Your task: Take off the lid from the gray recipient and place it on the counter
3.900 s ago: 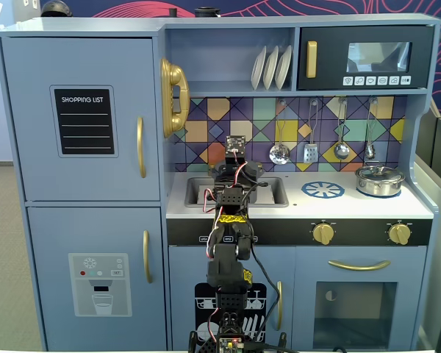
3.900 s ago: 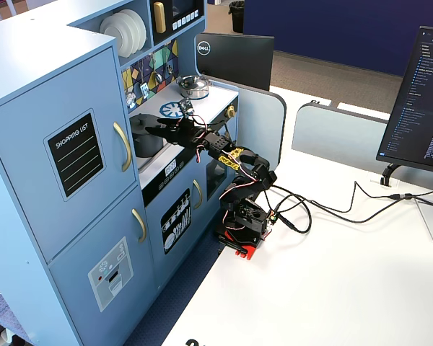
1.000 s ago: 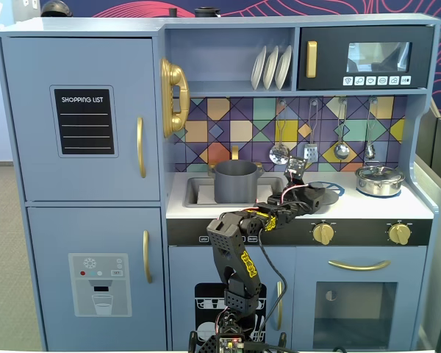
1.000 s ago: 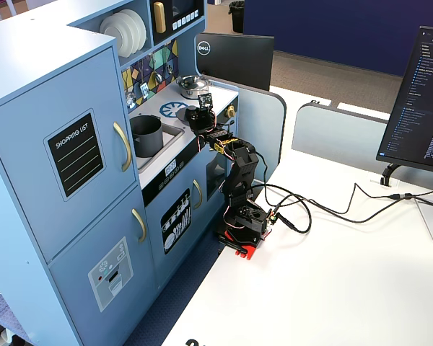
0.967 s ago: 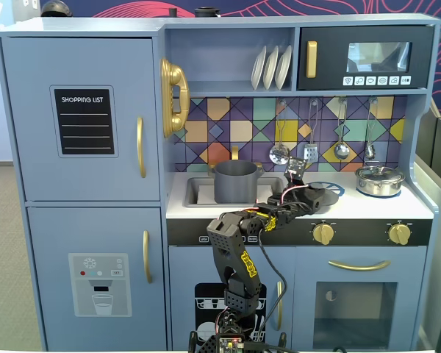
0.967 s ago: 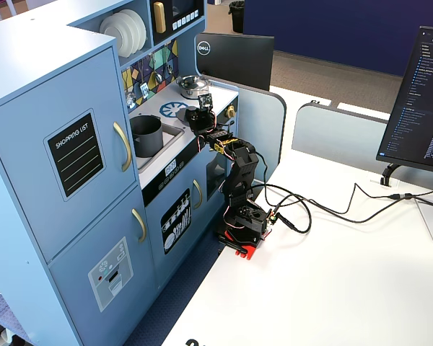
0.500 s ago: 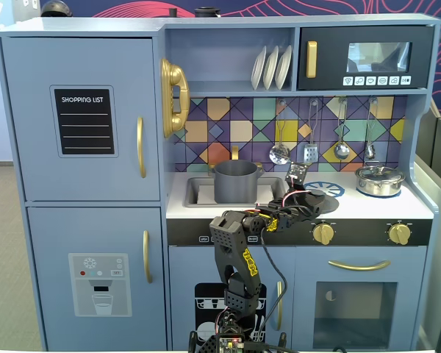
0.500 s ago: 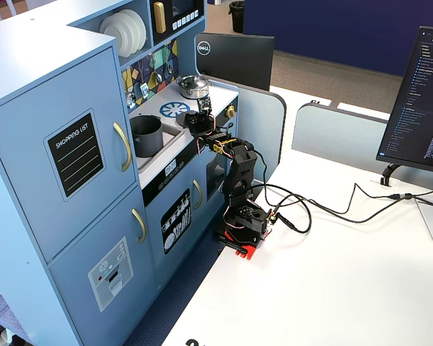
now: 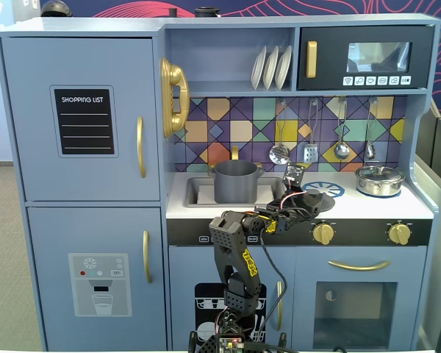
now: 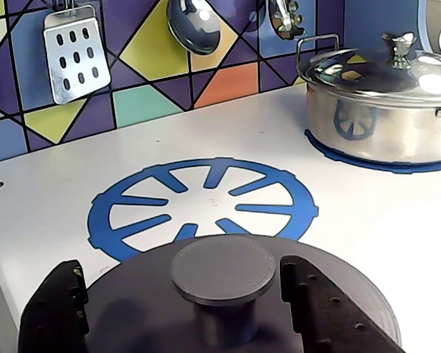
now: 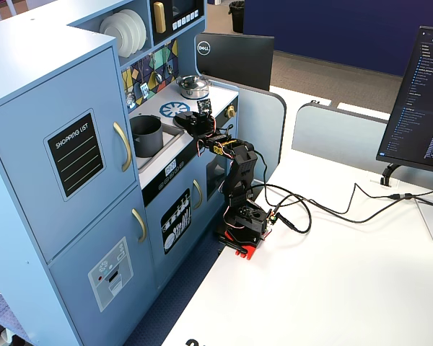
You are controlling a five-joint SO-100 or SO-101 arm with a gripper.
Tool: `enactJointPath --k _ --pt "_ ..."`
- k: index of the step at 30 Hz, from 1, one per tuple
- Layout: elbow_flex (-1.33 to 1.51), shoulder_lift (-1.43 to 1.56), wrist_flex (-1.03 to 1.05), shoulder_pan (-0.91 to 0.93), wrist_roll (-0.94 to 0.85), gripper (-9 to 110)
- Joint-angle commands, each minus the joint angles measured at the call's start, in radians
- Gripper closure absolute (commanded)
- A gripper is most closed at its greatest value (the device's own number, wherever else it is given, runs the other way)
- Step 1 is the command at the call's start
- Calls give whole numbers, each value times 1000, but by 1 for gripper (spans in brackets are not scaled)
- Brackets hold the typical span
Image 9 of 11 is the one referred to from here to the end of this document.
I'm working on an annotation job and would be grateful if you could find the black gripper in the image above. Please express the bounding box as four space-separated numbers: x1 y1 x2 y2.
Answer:
273 193 324 232

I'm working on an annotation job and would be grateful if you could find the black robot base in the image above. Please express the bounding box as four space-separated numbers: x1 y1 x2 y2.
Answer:
188 307 290 353

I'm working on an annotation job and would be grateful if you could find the steel pot lid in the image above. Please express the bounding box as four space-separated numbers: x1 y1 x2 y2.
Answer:
354 164 406 183

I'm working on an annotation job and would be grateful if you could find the gold stove knob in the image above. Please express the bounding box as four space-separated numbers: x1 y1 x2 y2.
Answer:
387 221 413 246
312 221 336 246

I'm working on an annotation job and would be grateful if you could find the steel slotted spatula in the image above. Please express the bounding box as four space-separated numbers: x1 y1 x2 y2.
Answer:
303 98 320 164

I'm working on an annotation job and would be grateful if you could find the steel ladle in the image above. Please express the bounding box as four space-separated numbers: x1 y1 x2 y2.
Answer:
333 96 351 160

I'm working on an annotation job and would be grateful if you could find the steel slotted skimmer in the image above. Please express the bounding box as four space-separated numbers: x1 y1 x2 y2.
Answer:
268 98 292 165

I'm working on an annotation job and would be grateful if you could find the steel pot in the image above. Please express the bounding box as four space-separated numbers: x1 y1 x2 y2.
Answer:
355 172 405 197

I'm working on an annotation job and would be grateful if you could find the steel spoon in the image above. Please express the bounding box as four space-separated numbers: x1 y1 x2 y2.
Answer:
364 96 379 160

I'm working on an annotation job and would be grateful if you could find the gray pot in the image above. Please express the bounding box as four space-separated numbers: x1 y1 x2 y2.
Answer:
207 159 265 204

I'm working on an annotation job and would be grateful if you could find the blue oven door with window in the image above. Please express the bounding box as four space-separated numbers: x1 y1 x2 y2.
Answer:
294 246 428 351

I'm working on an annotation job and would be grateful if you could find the gray sink basin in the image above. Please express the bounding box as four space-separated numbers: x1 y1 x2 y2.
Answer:
184 176 286 209

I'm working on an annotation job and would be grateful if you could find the white plate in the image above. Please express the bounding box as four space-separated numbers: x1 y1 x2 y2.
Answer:
274 44 293 91
262 45 281 91
250 45 268 91

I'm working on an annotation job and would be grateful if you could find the black microwave door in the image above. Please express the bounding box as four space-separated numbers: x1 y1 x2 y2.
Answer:
297 25 436 91

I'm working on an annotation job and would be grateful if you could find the dishwasher door with dish print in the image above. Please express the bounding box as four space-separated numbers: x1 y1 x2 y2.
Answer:
168 245 295 351

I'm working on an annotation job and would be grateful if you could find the blue toy kitchen unit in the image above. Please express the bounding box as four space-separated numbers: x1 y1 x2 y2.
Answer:
0 13 441 352

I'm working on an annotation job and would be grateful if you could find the gold toy telephone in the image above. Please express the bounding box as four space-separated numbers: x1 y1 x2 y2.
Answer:
159 56 191 139

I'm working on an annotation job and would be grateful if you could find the black round container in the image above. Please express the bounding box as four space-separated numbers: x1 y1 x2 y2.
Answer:
194 6 222 19

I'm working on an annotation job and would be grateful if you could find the blue fridge door with dispenser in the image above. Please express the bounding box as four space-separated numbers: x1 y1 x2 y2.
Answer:
26 206 169 352

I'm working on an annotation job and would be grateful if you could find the fridge door with shopping list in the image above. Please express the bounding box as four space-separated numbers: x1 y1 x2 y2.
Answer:
1 36 161 203

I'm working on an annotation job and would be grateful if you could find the black helmet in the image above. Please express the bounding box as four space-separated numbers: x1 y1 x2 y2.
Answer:
40 0 74 18

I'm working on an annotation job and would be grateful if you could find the red and white camera cable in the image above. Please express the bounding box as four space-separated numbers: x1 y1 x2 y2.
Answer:
278 185 303 213

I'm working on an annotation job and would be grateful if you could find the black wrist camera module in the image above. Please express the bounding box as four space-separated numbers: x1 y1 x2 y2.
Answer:
280 162 306 187

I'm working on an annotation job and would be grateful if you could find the gold oven door handle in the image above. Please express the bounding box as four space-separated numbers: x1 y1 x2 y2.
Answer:
327 259 392 272

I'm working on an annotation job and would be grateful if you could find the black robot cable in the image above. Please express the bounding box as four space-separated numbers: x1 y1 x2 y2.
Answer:
257 235 288 334

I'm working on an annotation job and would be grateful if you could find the gold dishwasher door handle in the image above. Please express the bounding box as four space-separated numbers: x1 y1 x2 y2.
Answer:
275 280 284 332

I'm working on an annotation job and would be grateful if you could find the gold microwave handle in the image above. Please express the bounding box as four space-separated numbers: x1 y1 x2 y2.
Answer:
305 40 318 79

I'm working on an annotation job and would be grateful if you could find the gold fridge door handle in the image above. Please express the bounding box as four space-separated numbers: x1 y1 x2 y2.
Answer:
142 229 154 285
136 115 148 179

